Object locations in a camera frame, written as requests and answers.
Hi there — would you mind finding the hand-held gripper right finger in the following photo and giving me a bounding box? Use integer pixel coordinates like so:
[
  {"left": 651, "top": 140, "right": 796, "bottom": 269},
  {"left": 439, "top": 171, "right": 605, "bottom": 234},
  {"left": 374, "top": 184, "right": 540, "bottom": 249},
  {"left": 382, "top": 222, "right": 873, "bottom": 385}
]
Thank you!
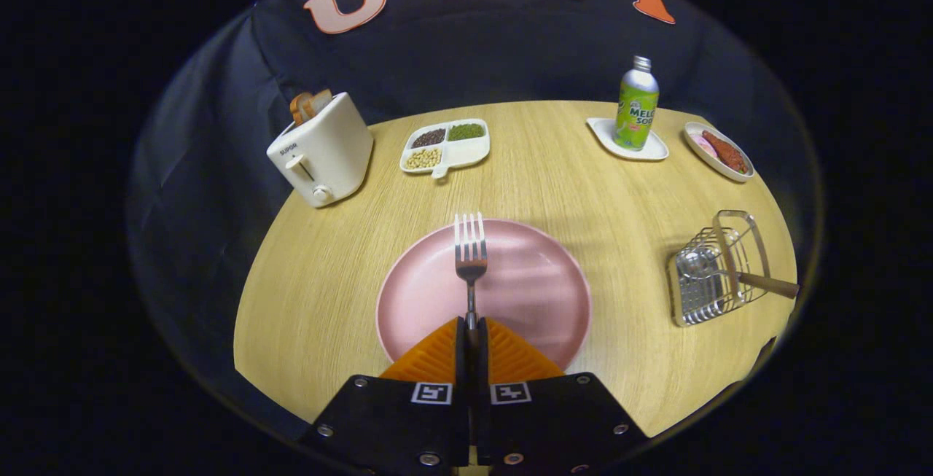
[{"left": 476, "top": 317, "right": 647, "bottom": 473}]

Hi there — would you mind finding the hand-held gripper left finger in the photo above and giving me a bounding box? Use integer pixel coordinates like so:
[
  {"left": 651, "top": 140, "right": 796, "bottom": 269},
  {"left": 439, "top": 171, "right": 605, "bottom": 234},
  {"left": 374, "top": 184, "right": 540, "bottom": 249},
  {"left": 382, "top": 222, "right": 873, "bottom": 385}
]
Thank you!
[{"left": 306, "top": 317, "right": 469, "bottom": 473}]

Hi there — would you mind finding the fork with wooden handle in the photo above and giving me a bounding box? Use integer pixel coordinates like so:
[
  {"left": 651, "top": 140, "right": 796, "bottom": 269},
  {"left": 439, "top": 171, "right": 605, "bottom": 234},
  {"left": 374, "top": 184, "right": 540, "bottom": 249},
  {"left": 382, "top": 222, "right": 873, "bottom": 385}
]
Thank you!
[{"left": 453, "top": 212, "right": 488, "bottom": 349}]

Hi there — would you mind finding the spoon with wooden handle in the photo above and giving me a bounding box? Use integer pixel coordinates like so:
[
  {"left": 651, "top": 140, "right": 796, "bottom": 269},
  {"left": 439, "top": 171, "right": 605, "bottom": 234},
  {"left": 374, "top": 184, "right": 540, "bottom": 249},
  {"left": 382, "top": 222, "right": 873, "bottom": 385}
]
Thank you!
[{"left": 676, "top": 249, "right": 800, "bottom": 300}]

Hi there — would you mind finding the pink round plate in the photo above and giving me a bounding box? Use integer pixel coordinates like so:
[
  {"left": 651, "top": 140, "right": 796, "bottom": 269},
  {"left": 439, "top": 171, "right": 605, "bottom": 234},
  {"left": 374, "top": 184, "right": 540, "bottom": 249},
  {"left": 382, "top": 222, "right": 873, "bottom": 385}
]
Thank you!
[{"left": 375, "top": 218, "right": 593, "bottom": 372}]

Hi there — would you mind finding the white toaster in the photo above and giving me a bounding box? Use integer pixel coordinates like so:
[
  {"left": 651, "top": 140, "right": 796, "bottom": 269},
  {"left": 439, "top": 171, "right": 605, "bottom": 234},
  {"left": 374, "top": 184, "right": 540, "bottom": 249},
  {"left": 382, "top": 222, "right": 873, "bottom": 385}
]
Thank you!
[{"left": 266, "top": 92, "right": 375, "bottom": 208}]

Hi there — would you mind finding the white divided snack tray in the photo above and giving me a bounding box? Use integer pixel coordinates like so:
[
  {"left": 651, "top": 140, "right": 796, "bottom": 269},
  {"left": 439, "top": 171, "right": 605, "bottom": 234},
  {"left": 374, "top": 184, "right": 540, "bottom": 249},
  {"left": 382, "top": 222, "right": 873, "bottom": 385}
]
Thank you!
[{"left": 399, "top": 118, "right": 491, "bottom": 180}]

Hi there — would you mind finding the white square coaster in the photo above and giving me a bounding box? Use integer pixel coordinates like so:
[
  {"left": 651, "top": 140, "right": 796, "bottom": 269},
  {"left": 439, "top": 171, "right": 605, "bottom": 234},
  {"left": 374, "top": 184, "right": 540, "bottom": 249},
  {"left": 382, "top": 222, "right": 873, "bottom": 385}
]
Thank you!
[{"left": 586, "top": 117, "right": 669, "bottom": 162}]

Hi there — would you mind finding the white oval plate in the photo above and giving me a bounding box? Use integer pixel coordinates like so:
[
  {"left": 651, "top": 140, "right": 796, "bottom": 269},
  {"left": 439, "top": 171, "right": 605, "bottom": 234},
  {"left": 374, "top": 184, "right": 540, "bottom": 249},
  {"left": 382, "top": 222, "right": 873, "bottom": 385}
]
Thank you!
[{"left": 683, "top": 122, "right": 756, "bottom": 184}]

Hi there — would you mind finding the green soda bottle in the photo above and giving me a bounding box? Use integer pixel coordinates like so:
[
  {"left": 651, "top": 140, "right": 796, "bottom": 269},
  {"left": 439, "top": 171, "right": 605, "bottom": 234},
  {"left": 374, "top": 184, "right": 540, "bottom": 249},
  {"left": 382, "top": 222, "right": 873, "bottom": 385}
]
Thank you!
[{"left": 614, "top": 55, "right": 660, "bottom": 152}]

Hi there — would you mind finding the brown breaded meat cutlet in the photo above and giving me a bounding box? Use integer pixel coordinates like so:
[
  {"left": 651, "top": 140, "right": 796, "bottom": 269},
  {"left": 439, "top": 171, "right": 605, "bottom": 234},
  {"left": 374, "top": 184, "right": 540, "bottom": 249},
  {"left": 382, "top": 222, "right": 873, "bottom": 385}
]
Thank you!
[{"left": 702, "top": 130, "right": 749, "bottom": 174}]

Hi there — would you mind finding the metal wire cutlery rack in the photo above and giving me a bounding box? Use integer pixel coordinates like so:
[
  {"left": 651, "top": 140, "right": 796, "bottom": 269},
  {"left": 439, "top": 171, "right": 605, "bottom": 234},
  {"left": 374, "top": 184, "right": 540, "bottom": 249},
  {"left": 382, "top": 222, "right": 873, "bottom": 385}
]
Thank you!
[{"left": 667, "top": 209, "right": 772, "bottom": 328}]

